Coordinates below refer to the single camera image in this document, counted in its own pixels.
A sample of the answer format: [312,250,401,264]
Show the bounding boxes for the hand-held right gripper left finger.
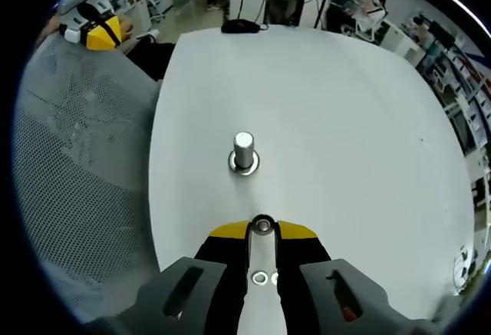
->
[82,221,252,335]

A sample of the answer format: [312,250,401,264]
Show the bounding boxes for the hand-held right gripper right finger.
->
[274,220,442,335]

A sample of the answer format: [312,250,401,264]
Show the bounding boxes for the large steel threaded stud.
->
[229,131,262,177]

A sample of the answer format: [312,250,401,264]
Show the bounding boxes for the person's dark trouser leg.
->
[126,38,177,82]

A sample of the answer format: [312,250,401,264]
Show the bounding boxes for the grey mesh office chair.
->
[15,38,164,327]

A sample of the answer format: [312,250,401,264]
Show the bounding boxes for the black oval case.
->
[221,19,262,33]

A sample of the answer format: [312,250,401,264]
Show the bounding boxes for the green plant in white pot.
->
[453,245,479,296]

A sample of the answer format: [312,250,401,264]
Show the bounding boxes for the white storage shelving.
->
[417,39,491,152]

